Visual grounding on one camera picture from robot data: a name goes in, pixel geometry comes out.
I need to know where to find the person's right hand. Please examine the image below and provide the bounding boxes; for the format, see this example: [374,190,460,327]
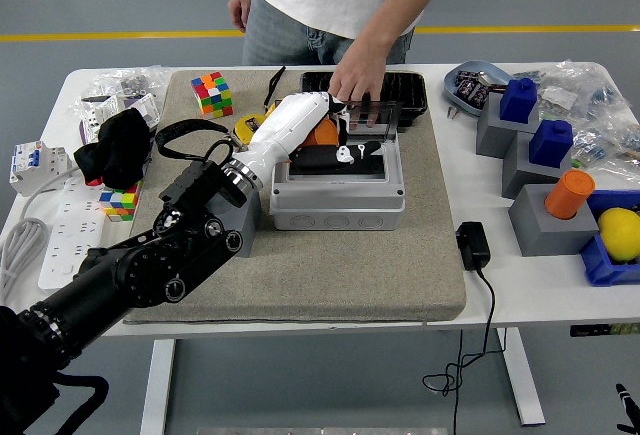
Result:
[227,0,254,34]

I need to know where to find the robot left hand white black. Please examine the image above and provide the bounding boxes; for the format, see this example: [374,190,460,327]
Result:
[230,90,385,189]

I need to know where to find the person's left hand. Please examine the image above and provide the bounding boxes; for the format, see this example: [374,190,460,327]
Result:
[327,48,390,130]

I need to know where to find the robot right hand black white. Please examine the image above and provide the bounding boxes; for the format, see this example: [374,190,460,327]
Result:
[614,382,640,435]

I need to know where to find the orange cylinder battery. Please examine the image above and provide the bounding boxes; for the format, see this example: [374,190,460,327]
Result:
[302,118,341,149]
[544,169,598,220]

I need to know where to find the clear hinged box lid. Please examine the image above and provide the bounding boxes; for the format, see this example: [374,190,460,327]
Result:
[344,99,405,142]

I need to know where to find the grey plastic junction box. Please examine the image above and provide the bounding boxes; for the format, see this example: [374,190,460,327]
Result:
[269,139,407,232]

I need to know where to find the yellow tape measure with sticker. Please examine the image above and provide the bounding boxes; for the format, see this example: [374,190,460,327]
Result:
[233,114,266,149]

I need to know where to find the black plastic tray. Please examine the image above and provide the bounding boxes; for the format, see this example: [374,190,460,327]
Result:
[299,71,430,129]

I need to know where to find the large colourful puzzle cube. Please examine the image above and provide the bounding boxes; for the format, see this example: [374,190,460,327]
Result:
[190,71,235,120]

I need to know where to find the black table control panel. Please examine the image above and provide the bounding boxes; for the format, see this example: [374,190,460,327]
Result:
[569,323,640,339]

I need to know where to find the pale blue dish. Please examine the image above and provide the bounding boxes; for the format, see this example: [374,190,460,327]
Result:
[443,59,516,119]

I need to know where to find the grey block with round hole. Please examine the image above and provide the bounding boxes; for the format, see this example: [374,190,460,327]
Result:
[234,188,262,259]

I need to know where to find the dark snack packets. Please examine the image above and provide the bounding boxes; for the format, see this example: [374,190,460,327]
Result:
[453,69,509,106]

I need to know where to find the white table leg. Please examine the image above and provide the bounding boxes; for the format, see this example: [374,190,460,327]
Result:
[139,338,177,435]
[496,327,546,427]

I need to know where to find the white purple printed packet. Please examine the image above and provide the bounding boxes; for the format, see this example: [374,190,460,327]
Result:
[79,92,161,144]

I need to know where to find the clear bag of metal parts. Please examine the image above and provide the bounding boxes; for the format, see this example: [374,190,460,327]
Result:
[67,64,171,116]

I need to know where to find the grey holder block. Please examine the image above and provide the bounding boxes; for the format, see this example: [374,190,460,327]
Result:
[508,183,601,258]
[475,92,541,160]
[501,130,576,200]

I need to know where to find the blue storage bin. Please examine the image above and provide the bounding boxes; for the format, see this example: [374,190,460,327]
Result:
[579,189,640,287]

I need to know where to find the grey-brown mat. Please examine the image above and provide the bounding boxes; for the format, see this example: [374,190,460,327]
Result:
[114,69,469,325]

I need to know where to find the blue bottle-shaped block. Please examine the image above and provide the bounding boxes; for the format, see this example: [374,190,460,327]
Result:
[528,119,575,169]
[499,77,539,124]

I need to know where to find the black cloth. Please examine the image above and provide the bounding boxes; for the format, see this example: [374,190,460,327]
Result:
[73,107,154,189]

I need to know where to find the yellow lemon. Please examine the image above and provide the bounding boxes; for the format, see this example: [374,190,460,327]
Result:
[597,207,640,264]

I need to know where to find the small colourful puzzle cube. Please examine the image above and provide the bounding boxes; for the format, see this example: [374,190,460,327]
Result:
[98,180,143,223]

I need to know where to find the black power adapter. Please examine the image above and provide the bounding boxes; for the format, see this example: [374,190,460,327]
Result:
[455,221,492,272]

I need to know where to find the clear bags of small parts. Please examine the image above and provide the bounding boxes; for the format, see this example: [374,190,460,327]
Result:
[514,59,640,176]

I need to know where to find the white power strip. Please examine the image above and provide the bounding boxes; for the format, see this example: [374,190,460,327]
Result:
[38,174,109,291]

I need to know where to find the white circuit breaker blue switches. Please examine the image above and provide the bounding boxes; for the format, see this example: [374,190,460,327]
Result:
[9,140,69,197]

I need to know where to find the black adapter cord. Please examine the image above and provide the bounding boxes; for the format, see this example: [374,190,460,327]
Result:
[422,264,509,435]

